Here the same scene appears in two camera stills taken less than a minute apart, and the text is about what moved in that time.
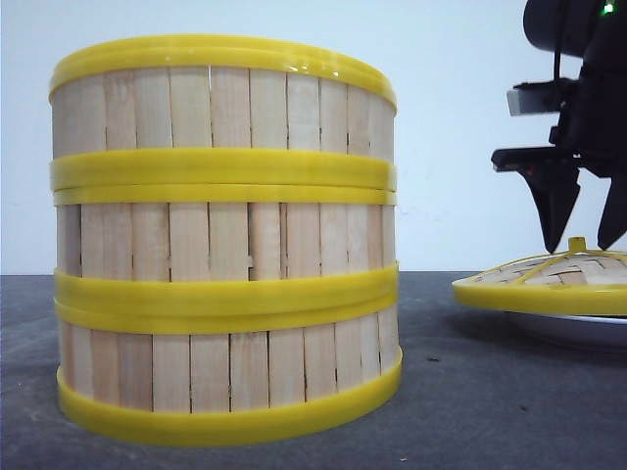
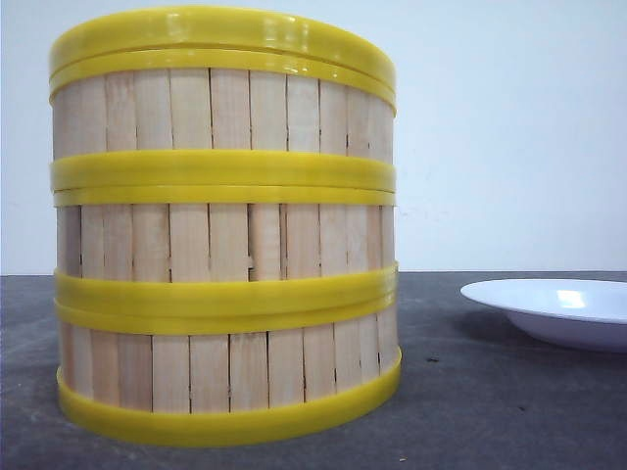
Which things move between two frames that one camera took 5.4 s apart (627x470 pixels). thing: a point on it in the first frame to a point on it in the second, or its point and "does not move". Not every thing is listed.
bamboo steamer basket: (217, 355) does not move
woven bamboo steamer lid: (575, 281) to (232, 27)
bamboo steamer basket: (222, 114) does not move
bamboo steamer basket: (225, 244) does not move
